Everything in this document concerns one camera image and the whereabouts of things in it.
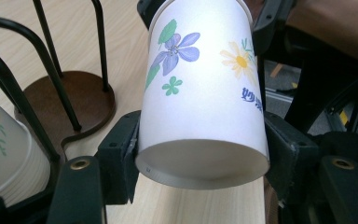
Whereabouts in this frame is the single floral paper cup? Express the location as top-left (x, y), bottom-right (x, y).
top-left (134, 0), bottom-right (271, 190)

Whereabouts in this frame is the black wire cup holder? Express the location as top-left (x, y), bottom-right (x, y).
top-left (0, 0), bottom-right (117, 224)

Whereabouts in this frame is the stack of white paper cups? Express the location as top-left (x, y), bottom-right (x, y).
top-left (0, 89), bottom-right (52, 208)

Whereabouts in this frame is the metal floor rail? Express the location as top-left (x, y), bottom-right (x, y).
top-left (264, 88), bottom-right (295, 105)

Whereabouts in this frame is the black metal stand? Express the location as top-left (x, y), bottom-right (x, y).
top-left (282, 59), bottom-right (358, 135)

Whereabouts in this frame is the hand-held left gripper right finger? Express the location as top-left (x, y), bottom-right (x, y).
top-left (261, 111), bottom-right (322, 202)

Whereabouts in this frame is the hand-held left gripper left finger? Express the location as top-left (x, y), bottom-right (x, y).
top-left (96, 109), bottom-right (143, 206)

